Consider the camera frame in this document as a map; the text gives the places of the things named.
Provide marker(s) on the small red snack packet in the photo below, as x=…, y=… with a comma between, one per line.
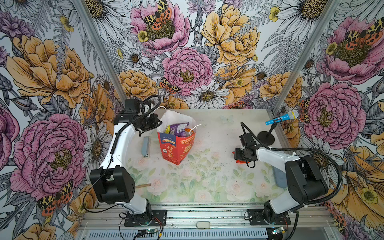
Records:
x=239, y=161

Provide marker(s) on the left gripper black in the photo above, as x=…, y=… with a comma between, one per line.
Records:
x=155, y=122

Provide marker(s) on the yellow snack bag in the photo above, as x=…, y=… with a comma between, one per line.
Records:
x=168, y=130

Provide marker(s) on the orange snack packet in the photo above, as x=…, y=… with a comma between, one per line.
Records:
x=188, y=132

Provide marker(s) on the blue toy microphone on stand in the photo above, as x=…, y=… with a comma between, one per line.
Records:
x=266, y=137

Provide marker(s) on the aluminium rail frame front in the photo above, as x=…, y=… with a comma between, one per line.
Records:
x=185, y=221

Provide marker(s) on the red paper gift bag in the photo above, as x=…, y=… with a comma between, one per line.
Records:
x=175, y=149

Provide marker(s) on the grey blue oval object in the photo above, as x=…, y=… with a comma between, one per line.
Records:
x=280, y=178

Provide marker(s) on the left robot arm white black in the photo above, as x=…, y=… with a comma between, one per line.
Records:
x=112, y=182

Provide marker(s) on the wooden stick tool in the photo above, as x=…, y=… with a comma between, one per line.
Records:
x=143, y=186

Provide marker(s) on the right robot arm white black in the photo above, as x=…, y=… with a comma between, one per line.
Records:
x=304, y=181

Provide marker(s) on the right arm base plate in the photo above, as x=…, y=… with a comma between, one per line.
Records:
x=258, y=217

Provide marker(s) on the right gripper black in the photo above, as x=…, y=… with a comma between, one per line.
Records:
x=237, y=155

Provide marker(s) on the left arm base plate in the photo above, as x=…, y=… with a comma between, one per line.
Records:
x=157, y=218

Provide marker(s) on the purple snack packet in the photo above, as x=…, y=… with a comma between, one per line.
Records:
x=179, y=130

